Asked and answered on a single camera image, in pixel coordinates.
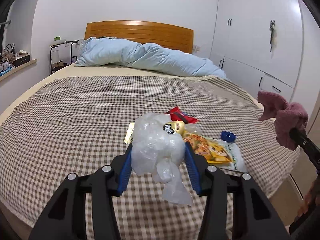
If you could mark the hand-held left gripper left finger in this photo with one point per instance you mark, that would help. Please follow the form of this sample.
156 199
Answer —
125 170

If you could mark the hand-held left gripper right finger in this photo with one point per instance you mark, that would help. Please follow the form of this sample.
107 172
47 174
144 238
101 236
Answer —
193 170

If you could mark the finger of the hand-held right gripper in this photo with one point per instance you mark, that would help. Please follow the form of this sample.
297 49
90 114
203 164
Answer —
303 141

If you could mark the yellow food pouch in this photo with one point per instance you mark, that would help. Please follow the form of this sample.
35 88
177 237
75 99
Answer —
207 147

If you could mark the pink sock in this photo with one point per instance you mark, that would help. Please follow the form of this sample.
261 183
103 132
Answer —
287 117

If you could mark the crushed bottle with blue cap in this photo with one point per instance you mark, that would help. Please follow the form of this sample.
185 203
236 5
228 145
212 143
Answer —
236 157

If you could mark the gold snack packet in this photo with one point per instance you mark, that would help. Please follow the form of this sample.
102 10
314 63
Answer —
175 127

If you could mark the small red packet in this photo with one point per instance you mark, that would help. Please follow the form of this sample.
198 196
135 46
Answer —
181 115

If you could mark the person's right hand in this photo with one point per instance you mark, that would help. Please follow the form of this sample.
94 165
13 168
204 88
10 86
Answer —
310 197

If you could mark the brown checkered blanket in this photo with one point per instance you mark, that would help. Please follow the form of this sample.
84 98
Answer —
75 117

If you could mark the small hanging white bag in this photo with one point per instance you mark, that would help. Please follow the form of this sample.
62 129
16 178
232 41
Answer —
273 38

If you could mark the light blue duvet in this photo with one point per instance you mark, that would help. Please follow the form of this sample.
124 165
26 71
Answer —
150 57

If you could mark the white wardrobe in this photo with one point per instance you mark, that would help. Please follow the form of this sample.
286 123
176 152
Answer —
250 30

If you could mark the black bedside rack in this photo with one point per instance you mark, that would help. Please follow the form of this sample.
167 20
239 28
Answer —
72 47

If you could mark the wooden headboard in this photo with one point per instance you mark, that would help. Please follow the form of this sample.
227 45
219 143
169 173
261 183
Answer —
140 30

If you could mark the beige windowsill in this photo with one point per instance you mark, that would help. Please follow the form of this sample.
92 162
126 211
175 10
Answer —
25 65

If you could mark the small green box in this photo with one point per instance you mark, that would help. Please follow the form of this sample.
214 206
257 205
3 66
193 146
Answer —
57 38

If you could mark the black box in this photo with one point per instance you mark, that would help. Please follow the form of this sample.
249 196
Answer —
22 60

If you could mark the cluttered small items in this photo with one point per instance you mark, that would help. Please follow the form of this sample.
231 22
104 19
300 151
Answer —
7 57

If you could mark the white wall socket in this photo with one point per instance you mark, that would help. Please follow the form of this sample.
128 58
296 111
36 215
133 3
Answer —
196 49

